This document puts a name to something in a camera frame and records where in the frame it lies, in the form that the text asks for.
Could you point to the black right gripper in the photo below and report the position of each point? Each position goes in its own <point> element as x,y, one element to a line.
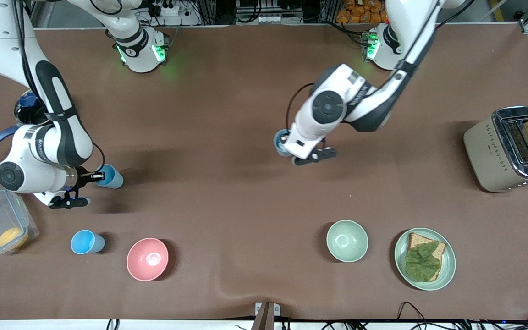
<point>84,177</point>

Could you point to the blue plastic cup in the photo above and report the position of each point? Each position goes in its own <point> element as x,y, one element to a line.
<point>278,149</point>
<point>84,242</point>
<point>113,178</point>

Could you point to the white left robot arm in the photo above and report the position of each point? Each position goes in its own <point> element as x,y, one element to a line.
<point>332,110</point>

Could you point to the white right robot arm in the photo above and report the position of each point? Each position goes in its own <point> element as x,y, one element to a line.
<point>57,137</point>

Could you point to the pink bowl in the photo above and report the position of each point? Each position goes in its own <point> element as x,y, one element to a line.
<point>147,259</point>

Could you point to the blue object inside saucepan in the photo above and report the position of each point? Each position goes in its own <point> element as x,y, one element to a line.
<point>28,98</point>

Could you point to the orange round fruit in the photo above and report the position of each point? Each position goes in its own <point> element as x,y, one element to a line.
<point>13,238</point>

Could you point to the pale green bowl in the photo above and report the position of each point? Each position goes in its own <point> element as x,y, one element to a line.
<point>347,241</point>

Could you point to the white power strip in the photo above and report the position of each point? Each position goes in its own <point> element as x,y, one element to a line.
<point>270,19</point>

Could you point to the bag of orange buns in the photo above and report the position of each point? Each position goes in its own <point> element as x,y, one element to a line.
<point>365,11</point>

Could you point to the brown bread slice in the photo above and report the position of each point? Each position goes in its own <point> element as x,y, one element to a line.
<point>417,239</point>

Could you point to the green lettuce leaf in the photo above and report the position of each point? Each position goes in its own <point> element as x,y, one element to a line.
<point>422,263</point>

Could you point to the beige metal toaster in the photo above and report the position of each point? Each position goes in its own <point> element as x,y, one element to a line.
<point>488,151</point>

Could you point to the pale green plate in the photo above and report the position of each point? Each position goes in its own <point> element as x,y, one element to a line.
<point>449,266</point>

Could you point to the metal table edge bracket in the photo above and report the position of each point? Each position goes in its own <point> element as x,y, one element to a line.
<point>266,314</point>

